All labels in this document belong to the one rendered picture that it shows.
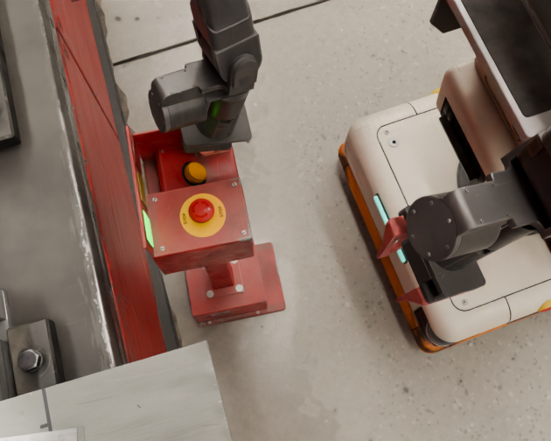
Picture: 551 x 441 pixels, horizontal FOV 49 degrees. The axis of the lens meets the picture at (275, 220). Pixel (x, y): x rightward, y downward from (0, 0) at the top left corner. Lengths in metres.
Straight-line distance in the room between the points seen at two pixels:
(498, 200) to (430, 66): 1.53
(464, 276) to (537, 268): 0.93
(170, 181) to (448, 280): 0.54
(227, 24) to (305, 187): 1.14
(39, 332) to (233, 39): 0.44
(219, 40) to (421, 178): 0.93
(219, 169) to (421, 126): 0.70
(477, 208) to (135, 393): 0.41
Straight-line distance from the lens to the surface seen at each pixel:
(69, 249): 0.88
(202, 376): 0.69
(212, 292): 1.59
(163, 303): 1.69
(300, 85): 1.95
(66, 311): 0.86
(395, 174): 1.55
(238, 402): 1.69
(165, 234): 0.96
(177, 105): 0.78
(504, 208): 0.54
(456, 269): 0.65
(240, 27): 0.72
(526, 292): 1.55
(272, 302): 1.70
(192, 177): 1.03
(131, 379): 0.70
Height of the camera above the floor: 1.68
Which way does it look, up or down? 72 degrees down
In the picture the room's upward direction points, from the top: 2 degrees clockwise
